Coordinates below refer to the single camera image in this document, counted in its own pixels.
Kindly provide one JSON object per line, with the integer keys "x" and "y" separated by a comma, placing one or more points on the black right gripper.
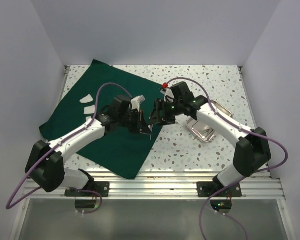
{"x": 156, "y": 116}

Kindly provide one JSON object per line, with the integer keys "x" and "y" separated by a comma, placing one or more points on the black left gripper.
{"x": 141, "y": 126}

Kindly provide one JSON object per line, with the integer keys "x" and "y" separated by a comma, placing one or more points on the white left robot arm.
{"x": 46, "y": 162}

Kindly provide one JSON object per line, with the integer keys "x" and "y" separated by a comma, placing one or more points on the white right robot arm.
{"x": 251, "y": 146}

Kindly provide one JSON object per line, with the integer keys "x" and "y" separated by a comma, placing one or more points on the dark green surgical cloth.
{"x": 120, "y": 152}

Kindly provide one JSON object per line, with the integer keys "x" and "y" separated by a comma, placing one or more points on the red emergency button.
{"x": 165, "y": 86}

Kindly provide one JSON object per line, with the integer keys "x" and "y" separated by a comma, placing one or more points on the white gauze pad near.
{"x": 89, "y": 110}

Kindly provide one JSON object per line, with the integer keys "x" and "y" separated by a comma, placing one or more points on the white gauze pad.
{"x": 89, "y": 110}
{"x": 87, "y": 99}

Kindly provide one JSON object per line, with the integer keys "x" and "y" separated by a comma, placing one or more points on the white gauze pad far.
{"x": 87, "y": 99}

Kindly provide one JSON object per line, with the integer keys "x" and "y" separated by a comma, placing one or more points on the stainless steel tray lid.
{"x": 222, "y": 109}

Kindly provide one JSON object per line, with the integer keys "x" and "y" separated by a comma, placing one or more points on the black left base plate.
{"x": 101, "y": 187}

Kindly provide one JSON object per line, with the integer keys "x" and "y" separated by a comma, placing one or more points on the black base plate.
{"x": 207, "y": 188}
{"x": 101, "y": 187}

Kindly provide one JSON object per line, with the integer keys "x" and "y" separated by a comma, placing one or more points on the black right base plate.
{"x": 207, "y": 188}

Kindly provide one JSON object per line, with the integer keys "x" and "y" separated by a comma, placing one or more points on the aluminium rail frame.
{"x": 177, "y": 160}

